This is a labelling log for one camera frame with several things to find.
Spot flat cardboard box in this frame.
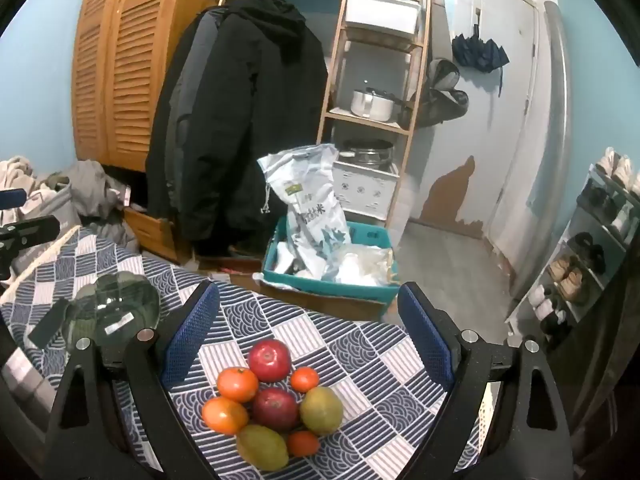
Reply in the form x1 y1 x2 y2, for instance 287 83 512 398
252 272 398 321

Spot silver metal pole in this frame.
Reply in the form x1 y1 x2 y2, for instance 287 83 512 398
505 1 572 321

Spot dark grey jacket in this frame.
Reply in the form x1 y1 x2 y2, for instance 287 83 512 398
165 10 226 221

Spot red apple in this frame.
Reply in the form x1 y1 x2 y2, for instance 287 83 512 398
251 386 301 433
248 339 292 383

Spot group of shoes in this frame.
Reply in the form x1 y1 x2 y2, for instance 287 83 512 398
527 147 640 336

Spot white printed rice bag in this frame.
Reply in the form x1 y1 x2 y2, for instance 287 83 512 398
256 143 351 281

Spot black coat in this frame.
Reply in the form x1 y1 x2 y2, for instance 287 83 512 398
145 0 328 256

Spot teal plastic basket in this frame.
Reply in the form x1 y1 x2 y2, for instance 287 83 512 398
260 217 401 307

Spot dark hanging bag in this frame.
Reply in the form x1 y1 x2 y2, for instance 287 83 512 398
422 59 471 128

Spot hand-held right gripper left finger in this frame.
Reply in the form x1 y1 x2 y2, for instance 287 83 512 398
42 281 221 480

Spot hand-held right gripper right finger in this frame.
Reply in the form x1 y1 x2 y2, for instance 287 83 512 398
397 281 573 480

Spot beige towel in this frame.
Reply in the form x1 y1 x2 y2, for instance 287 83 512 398
0 156 36 196

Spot white door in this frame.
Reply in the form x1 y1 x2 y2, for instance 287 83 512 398
415 0 543 261

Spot grey shoe rack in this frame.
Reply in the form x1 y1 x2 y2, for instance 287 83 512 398
505 147 640 361

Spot steel pot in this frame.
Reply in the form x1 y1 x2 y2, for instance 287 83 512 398
339 139 395 166

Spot green mango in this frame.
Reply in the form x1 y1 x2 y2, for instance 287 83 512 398
299 386 344 436

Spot white pot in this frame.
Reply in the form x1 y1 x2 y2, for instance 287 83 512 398
350 89 396 122

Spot dark flat box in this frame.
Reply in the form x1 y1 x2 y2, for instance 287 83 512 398
27 299 71 348

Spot wooden shelf rack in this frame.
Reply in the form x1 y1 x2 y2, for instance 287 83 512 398
316 0 433 231

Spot wooden louvred wardrobe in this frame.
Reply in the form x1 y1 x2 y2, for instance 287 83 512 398
71 0 221 171

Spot large orange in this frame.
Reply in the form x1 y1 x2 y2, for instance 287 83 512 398
216 366 260 404
201 396 250 436

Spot wooden drawer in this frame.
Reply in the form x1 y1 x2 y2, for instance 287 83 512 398
122 205 193 263

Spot navy folded umbrella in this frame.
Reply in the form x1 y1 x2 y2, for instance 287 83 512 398
451 30 510 96

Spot clear plastic bag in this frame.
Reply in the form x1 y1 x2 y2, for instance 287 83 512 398
327 245 398 286

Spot clear glass plate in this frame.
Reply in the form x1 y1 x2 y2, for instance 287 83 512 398
64 271 162 356

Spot white storage bin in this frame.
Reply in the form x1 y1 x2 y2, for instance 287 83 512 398
345 0 421 38

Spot small tangerine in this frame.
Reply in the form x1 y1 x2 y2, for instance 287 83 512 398
286 430 321 457
291 366 320 394

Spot white patterned cabinet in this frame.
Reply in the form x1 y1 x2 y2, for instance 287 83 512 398
332 160 401 221

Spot blue white patterned tablecloth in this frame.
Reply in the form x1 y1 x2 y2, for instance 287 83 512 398
0 225 501 480

